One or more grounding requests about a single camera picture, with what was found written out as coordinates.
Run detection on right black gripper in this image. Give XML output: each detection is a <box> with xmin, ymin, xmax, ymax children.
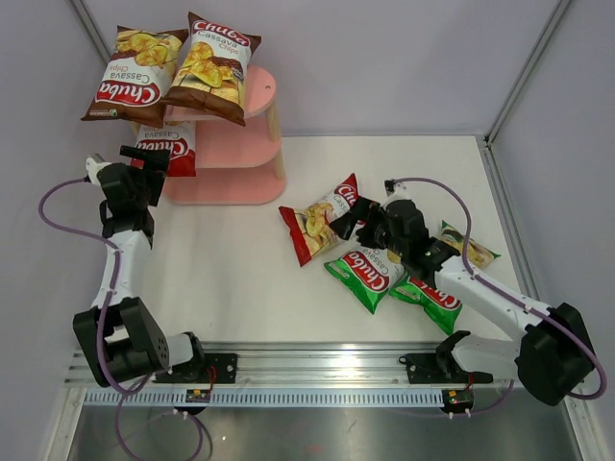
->
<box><xmin>330</xmin><ymin>196</ymin><xmax>408</xmax><ymax>257</ymax></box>

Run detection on red Chuba chips bag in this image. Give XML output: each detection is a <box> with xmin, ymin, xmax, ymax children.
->
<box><xmin>135</xmin><ymin>121</ymin><xmax>196</xmax><ymax>178</ymax></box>
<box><xmin>279</xmin><ymin>173</ymin><xmax>359</xmax><ymax>267</ymax></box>

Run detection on brown Chuba chips bag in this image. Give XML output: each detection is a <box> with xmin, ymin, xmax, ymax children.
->
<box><xmin>162</xmin><ymin>12</ymin><xmax>261</xmax><ymax>126</ymax></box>
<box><xmin>82</xmin><ymin>26</ymin><xmax>189</xmax><ymax>129</ymax></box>

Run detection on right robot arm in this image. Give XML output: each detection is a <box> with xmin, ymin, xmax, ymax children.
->
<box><xmin>330</xmin><ymin>197</ymin><xmax>603</xmax><ymax>406</ymax></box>

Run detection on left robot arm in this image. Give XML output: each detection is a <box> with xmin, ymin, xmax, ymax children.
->
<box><xmin>72</xmin><ymin>146</ymin><xmax>208</xmax><ymax>387</ymax></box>

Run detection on green chuba chips bag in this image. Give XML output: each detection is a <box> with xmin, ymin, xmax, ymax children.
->
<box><xmin>324</xmin><ymin>246</ymin><xmax>406</xmax><ymax>314</ymax></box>
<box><xmin>387</xmin><ymin>219</ymin><xmax>502</xmax><ymax>336</ymax></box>

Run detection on pink three-tier wooden shelf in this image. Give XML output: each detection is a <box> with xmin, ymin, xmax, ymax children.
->
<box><xmin>163</xmin><ymin>65</ymin><xmax>286</xmax><ymax>205</ymax></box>

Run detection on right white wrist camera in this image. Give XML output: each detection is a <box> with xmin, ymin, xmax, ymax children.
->
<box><xmin>384</xmin><ymin>179</ymin><xmax>409</xmax><ymax>202</ymax></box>

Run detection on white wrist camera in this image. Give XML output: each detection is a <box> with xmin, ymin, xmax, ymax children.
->
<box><xmin>384</xmin><ymin>179</ymin><xmax>409</xmax><ymax>202</ymax></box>
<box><xmin>86</xmin><ymin>154</ymin><xmax>111</xmax><ymax>186</ymax></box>

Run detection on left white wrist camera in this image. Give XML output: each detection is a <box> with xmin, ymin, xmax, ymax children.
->
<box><xmin>86</xmin><ymin>154</ymin><xmax>111</xmax><ymax>186</ymax></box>

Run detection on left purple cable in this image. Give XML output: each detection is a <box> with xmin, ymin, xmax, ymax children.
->
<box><xmin>37</xmin><ymin>176</ymin><xmax>160</xmax><ymax>398</ymax></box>

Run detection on left aluminium frame post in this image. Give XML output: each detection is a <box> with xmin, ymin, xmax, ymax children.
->
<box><xmin>66</xmin><ymin>0</ymin><xmax>111</xmax><ymax>66</ymax></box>

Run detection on aluminium frame post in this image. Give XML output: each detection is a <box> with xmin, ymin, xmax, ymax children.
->
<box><xmin>66</xmin><ymin>0</ymin><xmax>111</xmax><ymax>66</ymax></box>
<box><xmin>483</xmin><ymin>0</ymin><xmax>575</xmax><ymax>149</ymax></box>

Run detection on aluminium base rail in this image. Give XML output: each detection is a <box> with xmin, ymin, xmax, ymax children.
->
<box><xmin>64</xmin><ymin>341</ymin><xmax>578</xmax><ymax>409</ymax></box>

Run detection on right aluminium frame post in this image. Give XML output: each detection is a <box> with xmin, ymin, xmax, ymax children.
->
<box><xmin>483</xmin><ymin>0</ymin><xmax>575</xmax><ymax>149</ymax></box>

